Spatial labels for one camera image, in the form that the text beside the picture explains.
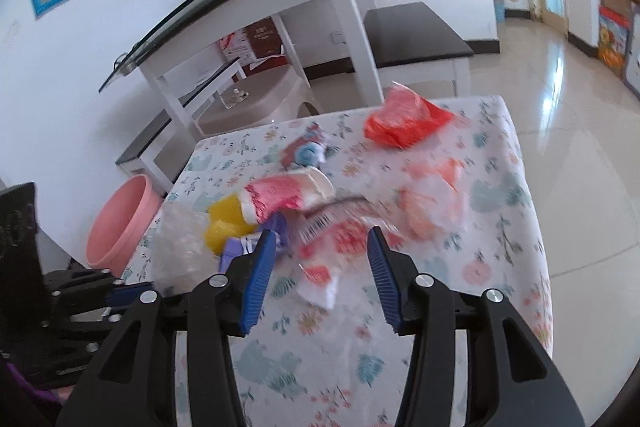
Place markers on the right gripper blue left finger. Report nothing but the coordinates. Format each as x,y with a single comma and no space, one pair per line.
260,262

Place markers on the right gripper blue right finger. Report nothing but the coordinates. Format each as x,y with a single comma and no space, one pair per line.
382,265

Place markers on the purple wrapper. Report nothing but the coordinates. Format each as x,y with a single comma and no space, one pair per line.
240,246

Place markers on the yellow sponge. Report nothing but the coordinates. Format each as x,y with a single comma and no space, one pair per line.
226,221

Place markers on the pink translucent plastic bag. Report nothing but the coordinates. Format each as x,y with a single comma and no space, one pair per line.
433,200

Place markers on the colourful snack wrapper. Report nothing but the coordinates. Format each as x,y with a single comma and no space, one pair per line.
311,149

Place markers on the red plastic bag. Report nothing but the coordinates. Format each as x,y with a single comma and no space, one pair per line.
404,119

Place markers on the purple sleeve forearm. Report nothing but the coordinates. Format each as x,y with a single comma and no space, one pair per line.
22,404

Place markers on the red white snack wrapper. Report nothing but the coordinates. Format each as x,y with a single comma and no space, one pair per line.
330,241

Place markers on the clear crumpled plastic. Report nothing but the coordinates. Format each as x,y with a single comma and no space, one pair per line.
180,259

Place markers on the floral tablecloth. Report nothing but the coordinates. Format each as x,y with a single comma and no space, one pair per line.
303,365

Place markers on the pink plastic bin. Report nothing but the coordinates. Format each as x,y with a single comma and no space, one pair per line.
120,225

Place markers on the small item on stool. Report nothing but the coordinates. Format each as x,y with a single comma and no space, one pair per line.
232,97

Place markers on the beige plastic stool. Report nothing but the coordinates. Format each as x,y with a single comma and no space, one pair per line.
276,95

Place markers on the red cardboard box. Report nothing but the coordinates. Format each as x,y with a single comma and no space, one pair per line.
258,47

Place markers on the dark top bench right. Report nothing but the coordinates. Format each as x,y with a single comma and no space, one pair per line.
412,44

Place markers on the glass top white table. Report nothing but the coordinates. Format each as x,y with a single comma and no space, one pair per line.
194,25

